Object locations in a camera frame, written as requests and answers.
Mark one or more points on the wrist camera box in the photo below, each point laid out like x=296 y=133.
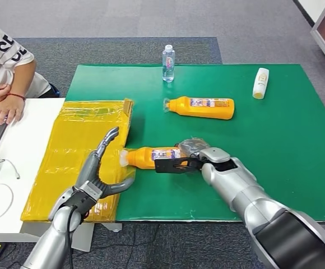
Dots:
x=165 y=166
x=81 y=200

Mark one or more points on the person's left forearm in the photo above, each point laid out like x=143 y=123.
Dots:
x=23 y=78

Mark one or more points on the white lotion bottle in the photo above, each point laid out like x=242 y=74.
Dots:
x=261 y=83

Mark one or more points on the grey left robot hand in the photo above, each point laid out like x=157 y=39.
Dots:
x=88 y=172

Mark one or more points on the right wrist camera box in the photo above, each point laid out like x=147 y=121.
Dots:
x=165 y=166

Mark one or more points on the clear water bottle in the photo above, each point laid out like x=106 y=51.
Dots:
x=168 y=67

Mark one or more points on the orange detergent bottle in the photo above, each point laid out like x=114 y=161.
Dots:
x=204 y=111
x=143 y=157

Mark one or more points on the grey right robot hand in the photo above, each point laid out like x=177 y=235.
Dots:
x=193 y=146

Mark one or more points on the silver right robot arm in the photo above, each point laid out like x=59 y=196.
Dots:
x=263 y=208

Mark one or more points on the green table mat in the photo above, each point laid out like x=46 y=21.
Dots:
x=277 y=130

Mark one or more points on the person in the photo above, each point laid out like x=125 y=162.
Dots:
x=0 y=55

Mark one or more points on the person's left hand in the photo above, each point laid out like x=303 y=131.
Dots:
x=7 y=111

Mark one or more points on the yellow plastic sheet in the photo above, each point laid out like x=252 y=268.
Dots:
x=67 y=148

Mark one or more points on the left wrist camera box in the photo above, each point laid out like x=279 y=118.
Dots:
x=81 y=200

